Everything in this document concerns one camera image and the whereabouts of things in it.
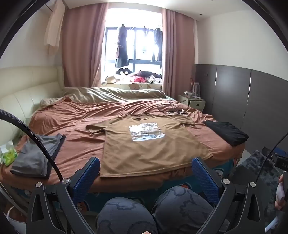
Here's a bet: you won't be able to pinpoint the white paper piece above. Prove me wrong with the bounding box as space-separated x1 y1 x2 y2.
265 183 286 233

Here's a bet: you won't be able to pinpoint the long dark hanging garment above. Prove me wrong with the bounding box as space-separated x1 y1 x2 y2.
115 24 130 68

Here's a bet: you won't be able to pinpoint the cream padded headboard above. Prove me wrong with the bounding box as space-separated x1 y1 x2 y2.
0 65 64 144

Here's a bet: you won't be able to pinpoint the pink bed blanket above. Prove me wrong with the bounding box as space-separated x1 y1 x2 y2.
0 96 246 194

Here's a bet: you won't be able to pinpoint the green tissue packet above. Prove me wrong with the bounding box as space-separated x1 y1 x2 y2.
0 141 18 167

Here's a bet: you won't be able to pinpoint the thick black braided cable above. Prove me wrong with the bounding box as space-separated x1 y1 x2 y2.
0 109 64 181

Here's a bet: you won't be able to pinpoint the pile of toys and clothes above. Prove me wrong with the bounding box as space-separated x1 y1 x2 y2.
101 67 163 86

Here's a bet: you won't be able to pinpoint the striped gift bag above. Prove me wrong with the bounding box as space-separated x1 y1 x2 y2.
190 78 201 98

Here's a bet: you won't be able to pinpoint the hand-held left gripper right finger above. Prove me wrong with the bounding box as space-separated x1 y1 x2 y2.
192 157 268 234

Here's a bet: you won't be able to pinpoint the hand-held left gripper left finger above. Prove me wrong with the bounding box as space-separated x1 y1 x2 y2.
26 157 100 234

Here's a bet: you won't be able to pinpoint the teal cartoon bed sheet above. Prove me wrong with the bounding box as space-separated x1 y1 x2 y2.
4 155 244 216

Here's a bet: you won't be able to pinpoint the thin black braided cable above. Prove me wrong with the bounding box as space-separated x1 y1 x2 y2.
249 133 288 225

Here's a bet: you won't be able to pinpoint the pink curtain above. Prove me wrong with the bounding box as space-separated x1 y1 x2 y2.
62 3 109 88
161 8 196 99

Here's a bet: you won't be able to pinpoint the person's right leg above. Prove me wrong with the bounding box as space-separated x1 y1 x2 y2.
151 186 223 234

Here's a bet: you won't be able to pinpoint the beige duvet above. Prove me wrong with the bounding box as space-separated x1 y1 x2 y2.
40 87 167 107

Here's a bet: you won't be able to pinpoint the dark shaggy rug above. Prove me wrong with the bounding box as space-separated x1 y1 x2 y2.
232 150 288 223

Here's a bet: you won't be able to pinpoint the grey folded clothes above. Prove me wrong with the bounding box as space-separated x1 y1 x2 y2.
9 133 66 180

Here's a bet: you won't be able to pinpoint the brown printed t-shirt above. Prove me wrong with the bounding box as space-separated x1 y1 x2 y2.
86 113 214 179

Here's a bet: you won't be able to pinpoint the person's right hand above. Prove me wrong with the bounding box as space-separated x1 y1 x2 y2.
274 174 288 211

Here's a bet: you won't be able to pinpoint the black folded clothes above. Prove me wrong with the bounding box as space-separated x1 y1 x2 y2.
204 120 249 146

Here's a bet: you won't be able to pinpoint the window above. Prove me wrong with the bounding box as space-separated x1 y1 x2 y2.
105 9 163 77

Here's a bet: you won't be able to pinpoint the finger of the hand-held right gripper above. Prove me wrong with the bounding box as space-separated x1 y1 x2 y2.
262 147 280 161

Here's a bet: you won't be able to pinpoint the person's left leg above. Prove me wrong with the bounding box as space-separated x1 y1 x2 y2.
96 197 158 234

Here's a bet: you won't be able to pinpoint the short dark hanging garment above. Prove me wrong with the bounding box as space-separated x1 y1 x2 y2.
151 27 163 62

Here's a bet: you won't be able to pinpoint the coiled thin black cable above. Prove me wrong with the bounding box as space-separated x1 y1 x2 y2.
157 100 189 115

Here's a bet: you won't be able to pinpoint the cream nightstand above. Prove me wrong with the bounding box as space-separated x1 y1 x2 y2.
178 94 206 111

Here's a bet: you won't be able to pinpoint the person's leg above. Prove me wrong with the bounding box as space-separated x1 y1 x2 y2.
96 197 158 234
151 186 223 234

